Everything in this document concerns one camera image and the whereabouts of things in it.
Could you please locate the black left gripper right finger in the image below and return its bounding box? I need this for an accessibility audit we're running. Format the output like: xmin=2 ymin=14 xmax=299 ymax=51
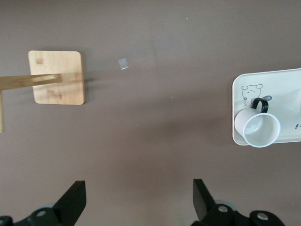
xmin=190 ymin=178 xmax=285 ymax=226

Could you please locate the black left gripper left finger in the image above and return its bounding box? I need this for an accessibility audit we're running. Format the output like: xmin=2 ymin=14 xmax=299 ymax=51
xmin=0 ymin=180 xmax=87 ymax=226

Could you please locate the white smiley mug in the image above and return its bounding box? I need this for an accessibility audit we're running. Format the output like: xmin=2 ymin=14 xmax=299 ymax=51
xmin=234 ymin=97 xmax=282 ymax=148

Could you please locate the cream rabbit print tray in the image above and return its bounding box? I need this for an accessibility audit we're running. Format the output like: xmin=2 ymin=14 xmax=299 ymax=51
xmin=231 ymin=67 xmax=301 ymax=146

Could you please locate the wooden mug stand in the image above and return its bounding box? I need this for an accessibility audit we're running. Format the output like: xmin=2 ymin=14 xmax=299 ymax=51
xmin=0 ymin=50 xmax=85 ymax=134

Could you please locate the clear tape piece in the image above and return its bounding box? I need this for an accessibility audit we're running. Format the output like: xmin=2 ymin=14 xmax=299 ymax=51
xmin=118 ymin=57 xmax=130 ymax=71

